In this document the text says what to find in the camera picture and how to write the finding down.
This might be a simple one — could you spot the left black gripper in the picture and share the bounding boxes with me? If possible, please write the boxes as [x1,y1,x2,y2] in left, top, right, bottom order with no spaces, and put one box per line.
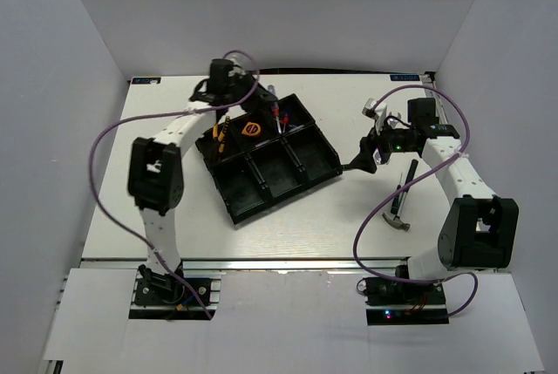
[224,70,276,112]

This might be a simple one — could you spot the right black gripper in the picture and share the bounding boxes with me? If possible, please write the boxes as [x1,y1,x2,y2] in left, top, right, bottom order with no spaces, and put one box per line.
[349,115,415,173]

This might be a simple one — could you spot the blue handle screwdriver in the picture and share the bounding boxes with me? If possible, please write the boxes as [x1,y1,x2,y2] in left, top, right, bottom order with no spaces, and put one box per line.
[267,85,282,134]
[280,105,304,131]

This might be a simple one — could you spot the orange tape measure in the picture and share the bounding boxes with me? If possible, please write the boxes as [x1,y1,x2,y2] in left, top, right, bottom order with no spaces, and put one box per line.
[241,121,262,139]

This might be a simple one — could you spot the yellow black pliers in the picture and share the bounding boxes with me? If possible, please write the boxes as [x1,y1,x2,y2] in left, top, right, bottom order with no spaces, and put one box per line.
[215,116,231,158]

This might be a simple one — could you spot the silver wrench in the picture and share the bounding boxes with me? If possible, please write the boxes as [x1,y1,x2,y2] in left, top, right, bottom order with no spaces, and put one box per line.
[373,149,385,165]

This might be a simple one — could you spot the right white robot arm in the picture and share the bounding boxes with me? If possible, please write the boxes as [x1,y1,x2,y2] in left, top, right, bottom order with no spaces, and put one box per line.
[351,98,519,303]

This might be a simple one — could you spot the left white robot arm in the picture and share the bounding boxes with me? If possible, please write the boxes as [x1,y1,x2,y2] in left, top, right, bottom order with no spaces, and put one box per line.
[127,51,276,303]

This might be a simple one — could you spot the black six-compartment tray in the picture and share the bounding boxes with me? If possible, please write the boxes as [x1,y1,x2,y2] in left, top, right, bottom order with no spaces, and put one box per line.
[195,93,343,224]

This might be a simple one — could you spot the black handle claw hammer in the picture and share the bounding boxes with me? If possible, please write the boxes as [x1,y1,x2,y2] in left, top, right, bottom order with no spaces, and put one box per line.
[382,159,419,231]

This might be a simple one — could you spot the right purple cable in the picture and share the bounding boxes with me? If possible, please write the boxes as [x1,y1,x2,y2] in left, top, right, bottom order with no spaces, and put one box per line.
[352,85,479,319]

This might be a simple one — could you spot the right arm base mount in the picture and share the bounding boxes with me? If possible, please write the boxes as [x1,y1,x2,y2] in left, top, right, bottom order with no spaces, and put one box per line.
[356,277,449,326]

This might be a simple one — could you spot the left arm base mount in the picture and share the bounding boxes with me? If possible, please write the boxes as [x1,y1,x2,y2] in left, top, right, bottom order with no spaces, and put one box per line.
[128,264,221,322]

